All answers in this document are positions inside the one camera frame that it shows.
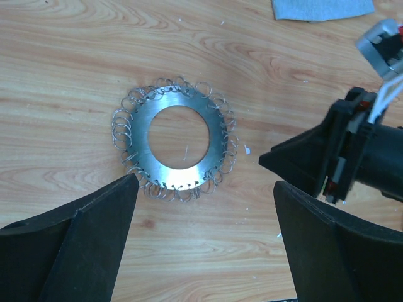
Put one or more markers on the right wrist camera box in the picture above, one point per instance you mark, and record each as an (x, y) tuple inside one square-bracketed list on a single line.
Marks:
[(381, 46)]

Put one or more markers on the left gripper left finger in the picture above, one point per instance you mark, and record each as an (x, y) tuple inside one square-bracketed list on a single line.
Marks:
[(70, 253)]

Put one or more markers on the grey cloth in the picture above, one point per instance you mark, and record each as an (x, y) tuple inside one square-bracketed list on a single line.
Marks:
[(320, 10)]

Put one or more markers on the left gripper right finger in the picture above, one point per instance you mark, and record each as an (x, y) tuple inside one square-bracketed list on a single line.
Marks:
[(336, 256)]

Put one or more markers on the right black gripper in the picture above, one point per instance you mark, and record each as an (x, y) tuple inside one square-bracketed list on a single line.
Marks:
[(347, 148)]

